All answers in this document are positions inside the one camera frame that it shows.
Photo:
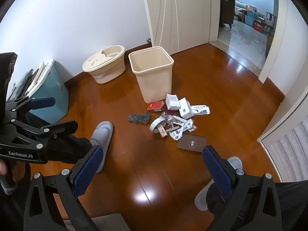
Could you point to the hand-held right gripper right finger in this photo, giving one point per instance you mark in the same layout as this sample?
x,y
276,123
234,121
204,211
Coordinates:
x,y
216,168

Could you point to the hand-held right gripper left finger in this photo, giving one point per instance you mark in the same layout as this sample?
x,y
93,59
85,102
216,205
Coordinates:
x,y
89,166

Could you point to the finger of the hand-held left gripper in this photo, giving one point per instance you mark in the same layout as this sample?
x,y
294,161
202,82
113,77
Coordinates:
x,y
65,126
43,102

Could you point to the printed paper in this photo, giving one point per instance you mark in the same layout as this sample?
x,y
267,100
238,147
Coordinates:
x,y
185,125

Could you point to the white tape roll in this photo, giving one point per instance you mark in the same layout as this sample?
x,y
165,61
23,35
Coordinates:
x,y
155,125

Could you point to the white square box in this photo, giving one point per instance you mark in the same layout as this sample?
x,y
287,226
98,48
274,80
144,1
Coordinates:
x,y
173,103

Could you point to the beige plastic trash bin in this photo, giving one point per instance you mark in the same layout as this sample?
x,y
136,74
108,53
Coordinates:
x,y
154,81

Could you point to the person's left hand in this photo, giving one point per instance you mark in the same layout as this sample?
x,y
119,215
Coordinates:
x,y
18,172

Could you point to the blue storage box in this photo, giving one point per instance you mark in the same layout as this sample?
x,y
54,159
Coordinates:
x,y
53,93

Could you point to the person's left leg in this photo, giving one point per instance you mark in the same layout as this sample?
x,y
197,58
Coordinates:
x,y
77,144

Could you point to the person's leg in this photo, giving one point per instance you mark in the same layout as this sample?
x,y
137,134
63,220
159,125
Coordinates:
x,y
216,204
77,144

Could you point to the stack of papers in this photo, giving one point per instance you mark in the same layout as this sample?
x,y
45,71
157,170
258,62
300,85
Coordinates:
x,y
36,77

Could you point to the grey slipper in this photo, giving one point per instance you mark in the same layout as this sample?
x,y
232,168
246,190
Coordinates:
x,y
103,132
201,199

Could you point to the person's right leg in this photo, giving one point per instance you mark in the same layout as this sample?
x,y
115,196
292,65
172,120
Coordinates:
x,y
216,204

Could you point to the grey seat cushion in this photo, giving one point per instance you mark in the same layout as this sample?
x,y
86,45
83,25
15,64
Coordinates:
x,y
108,223

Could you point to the small brown box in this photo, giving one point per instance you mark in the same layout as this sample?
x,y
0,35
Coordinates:
x,y
163,132

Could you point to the beige mop bucket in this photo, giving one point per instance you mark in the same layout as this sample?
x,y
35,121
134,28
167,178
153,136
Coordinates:
x,y
105,69

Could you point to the grey ribbed panel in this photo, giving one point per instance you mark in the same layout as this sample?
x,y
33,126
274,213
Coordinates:
x,y
291,149

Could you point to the red box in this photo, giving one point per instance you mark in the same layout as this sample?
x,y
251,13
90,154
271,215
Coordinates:
x,y
155,106

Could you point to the red crate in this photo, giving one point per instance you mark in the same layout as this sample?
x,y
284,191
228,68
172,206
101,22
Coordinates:
x,y
258,26

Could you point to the blue plastic tub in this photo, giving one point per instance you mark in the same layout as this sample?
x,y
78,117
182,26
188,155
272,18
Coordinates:
x,y
249,18

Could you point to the white door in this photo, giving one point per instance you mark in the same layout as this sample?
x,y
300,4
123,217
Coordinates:
x,y
182,16

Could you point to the dark wooden cabinet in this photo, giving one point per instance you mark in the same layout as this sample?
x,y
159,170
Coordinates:
x,y
227,12

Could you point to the dark chair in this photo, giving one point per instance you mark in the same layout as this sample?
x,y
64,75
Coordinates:
x,y
270,20

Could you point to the white door frame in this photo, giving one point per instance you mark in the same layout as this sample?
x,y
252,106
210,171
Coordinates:
x,y
274,41

